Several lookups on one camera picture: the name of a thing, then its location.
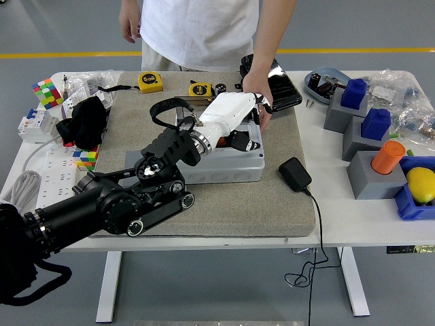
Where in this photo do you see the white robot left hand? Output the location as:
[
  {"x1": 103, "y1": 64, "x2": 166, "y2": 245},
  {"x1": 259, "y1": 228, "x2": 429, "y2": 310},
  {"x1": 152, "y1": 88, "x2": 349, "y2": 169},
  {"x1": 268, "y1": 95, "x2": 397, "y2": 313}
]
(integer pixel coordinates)
[{"x1": 198, "y1": 92, "x2": 274, "y2": 153}]

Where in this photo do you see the person's left hand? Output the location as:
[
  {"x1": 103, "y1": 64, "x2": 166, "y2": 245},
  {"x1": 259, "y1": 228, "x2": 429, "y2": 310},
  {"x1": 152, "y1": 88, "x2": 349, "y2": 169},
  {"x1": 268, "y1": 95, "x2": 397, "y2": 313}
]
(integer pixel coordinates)
[{"x1": 241, "y1": 70, "x2": 274, "y2": 132}]

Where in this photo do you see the person's right hand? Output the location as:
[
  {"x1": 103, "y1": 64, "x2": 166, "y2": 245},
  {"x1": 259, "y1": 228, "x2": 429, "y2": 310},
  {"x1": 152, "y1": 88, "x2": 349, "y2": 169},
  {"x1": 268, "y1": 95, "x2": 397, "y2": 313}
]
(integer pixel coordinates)
[{"x1": 118, "y1": 14, "x2": 142, "y2": 45}]

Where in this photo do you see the grey electrical junction box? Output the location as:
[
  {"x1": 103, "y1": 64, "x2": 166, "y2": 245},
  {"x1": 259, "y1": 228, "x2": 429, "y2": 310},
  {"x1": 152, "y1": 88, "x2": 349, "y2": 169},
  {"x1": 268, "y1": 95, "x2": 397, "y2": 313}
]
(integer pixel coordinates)
[{"x1": 173, "y1": 115, "x2": 266, "y2": 185}]

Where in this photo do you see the yellow round tape measure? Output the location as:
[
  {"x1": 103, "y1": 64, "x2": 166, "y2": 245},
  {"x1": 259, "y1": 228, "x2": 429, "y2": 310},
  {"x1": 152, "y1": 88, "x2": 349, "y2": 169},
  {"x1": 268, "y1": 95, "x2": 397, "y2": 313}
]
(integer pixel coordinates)
[{"x1": 188, "y1": 80, "x2": 215, "y2": 98}]

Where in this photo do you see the yellow square tape measure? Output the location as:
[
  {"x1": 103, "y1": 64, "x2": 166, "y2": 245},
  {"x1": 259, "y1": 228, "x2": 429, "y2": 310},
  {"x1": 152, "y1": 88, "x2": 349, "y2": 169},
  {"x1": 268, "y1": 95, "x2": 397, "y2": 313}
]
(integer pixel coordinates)
[{"x1": 97, "y1": 72, "x2": 164, "y2": 94}]

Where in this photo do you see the clear plastic bag with labels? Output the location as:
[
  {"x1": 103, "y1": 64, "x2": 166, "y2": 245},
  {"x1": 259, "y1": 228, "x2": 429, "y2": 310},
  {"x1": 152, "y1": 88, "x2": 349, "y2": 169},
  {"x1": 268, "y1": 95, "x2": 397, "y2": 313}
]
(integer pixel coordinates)
[{"x1": 63, "y1": 69, "x2": 125, "y2": 118}]

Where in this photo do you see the person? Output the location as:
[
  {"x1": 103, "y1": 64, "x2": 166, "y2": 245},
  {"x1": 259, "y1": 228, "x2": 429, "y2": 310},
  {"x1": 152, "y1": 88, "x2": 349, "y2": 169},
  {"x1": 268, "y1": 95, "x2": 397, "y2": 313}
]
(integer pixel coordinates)
[{"x1": 139, "y1": 0, "x2": 262, "y2": 73}]

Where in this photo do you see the brown electronic component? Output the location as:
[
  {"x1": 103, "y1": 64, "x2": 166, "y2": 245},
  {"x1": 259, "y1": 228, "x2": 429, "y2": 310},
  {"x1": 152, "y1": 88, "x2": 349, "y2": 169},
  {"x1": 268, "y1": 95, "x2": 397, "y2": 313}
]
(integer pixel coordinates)
[{"x1": 315, "y1": 81, "x2": 338, "y2": 100}]

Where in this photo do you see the blue-grey dish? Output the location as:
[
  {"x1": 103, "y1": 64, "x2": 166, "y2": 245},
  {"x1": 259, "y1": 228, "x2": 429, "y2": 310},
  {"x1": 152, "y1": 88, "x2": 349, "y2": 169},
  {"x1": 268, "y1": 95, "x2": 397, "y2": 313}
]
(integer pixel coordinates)
[{"x1": 304, "y1": 67, "x2": 351, "y2": 105}]

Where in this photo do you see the grey holder block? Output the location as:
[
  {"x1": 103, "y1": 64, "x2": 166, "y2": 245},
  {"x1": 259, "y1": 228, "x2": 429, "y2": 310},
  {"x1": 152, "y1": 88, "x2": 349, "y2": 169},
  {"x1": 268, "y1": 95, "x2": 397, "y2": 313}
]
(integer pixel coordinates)
[
  {"x1": 323, "y1": 88, "x2": 370, "y2": 134},
  {"x1": 342, "y1": 116, "x2": 392, "y2": 162},
  {"x1": 346, "y1": 151, "x2": 408, "y2": 201}
]

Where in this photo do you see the black power adapter plug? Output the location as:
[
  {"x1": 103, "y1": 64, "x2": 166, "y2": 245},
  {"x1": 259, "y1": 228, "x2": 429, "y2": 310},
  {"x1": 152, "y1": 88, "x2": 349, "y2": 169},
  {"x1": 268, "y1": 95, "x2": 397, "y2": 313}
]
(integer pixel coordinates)
[{"x1": 278, "y1": 156, "x2": 313, "y2": 193}]

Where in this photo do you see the blue bottle-shaped block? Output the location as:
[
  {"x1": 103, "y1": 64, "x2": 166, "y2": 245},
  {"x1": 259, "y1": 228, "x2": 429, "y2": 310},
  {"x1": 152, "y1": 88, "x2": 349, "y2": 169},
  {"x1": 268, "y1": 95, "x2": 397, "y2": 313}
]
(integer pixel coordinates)
[
  {"x1": 341, "y1": 78, "x2": 369, "y2": 111},
  {"x1": 360, "y1": 108, "x2": 392, "y2": 141}
]

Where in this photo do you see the grey-brown mat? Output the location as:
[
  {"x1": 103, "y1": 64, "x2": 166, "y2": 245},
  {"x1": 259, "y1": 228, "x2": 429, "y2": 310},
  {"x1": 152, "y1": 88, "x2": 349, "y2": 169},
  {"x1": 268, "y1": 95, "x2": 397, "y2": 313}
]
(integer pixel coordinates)
[{"x1": 88, "y1": 70, "x2": 317, "y2": 238}]

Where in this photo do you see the large colourful puzzle cube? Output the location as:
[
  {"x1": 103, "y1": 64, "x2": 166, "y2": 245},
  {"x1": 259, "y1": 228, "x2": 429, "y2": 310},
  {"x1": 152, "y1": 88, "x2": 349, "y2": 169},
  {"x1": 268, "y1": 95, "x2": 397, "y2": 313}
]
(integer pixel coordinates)
[{"x1": 32, "y1": 77, "x2": 66, "y2": 111}]

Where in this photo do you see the black cloth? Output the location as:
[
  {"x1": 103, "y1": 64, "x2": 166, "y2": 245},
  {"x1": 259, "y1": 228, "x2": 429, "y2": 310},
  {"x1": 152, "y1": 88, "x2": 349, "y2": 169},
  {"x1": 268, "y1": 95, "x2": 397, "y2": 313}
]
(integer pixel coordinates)
[{"x1": 56, "y1": 96, "x2": 108, "y2": 150}]

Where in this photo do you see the clear plastic parts bag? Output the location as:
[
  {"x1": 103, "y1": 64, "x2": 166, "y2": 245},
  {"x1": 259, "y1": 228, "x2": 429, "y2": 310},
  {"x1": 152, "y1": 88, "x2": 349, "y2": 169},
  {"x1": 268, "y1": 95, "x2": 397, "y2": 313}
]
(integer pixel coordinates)
[
  {"x1": 366, "y1": 69, "x2": 421, "y2": 107},
  {"x1": 389, "y1": 100, "x2": 435, "y2": 144}
]

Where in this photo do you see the white circuit breaker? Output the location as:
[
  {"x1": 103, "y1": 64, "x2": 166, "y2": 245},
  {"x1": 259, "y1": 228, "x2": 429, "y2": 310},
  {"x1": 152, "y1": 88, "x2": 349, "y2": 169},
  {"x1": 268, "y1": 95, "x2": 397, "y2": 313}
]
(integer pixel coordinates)
[{"x1": 17, "y1": 107, "x2": 60, "y2": 145}]

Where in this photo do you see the small colourful puzzle cube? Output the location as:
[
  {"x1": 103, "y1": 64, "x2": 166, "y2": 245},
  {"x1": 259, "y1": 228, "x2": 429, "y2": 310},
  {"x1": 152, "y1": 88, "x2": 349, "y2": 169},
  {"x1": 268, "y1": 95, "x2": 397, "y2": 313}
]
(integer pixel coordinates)
[{"x1": 73, "y1": 145, "x2": 102, "y2": 172}]

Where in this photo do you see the orange cylinder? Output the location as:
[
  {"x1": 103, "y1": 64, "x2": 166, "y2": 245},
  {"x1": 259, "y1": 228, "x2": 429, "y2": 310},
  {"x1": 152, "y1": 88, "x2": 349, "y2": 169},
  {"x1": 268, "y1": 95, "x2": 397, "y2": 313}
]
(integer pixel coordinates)
[{"x1": 370, "y1": 141, "x2": 407, "y2": 176}]

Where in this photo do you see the white power strip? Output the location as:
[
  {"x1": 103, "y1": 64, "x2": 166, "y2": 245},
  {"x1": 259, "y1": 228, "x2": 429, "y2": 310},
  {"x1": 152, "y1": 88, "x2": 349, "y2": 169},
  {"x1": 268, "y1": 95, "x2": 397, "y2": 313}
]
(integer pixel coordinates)
[{"x1": 35, "y1": 142, "x2": 81, "y2": 209}]

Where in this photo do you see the yellow lemon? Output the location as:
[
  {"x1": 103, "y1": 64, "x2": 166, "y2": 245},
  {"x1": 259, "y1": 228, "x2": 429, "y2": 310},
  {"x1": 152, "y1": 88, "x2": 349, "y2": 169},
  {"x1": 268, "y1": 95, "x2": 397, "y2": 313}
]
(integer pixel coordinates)
[{"x1": 406, "y1": 166, "x2": 435, "y2": 205}]

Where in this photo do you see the blue plastic bin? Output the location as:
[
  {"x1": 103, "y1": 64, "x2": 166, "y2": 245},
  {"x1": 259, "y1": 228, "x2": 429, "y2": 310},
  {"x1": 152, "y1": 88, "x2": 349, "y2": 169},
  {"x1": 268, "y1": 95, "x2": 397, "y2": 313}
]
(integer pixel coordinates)
[{"x1": 394, "y1": 156, "x2": 435, "y2": 222}]

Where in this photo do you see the white table leg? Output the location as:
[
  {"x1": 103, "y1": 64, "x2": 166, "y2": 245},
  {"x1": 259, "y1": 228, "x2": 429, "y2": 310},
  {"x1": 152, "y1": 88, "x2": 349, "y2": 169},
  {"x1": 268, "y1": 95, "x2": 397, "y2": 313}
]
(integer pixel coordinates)
[
  {"x1": 95, "y1": 251, "x2": 123, "y2": 323},
  {"x1": 336, "y1": 247, "x2": 371, "y2": 318}
]

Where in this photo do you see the black table control panel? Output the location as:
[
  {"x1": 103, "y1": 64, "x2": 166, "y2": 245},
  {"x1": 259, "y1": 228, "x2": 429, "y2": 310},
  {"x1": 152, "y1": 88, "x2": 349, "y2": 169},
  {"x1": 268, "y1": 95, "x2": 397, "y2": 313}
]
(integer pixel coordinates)
[{"x1": 385, "y1": 244, "x2": 435, "y2": 255}]

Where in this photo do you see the black adapter cord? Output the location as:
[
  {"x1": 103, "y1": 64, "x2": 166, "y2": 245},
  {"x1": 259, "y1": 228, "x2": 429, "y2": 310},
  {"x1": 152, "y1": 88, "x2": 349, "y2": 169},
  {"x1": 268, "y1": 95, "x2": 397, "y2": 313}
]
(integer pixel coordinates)
[{"x1": 283, "y1": 188, "x2": 343, "y2": 326}]

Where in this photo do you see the white power cable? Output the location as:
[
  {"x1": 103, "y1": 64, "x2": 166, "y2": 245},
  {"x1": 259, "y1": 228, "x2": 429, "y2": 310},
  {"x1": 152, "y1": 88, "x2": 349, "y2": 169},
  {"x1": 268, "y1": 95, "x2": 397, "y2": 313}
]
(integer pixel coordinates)
[{"x1": 0, "y1": 135, "x2": 59, "y2": 213}]

